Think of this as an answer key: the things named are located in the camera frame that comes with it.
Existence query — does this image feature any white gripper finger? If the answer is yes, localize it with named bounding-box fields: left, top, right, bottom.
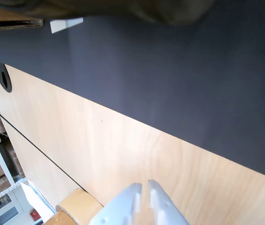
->
left=89, top=182, right=143, bottom=225
left=147, top=179, right=190, bottom=225

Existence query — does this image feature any black leather dress shoe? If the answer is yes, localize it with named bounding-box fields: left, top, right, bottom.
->
left=38, top=0, right=216, bottom=25

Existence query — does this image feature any brown packing tape roll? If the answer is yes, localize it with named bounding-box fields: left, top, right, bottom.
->
left=55, top=188, right=105, bottom=225

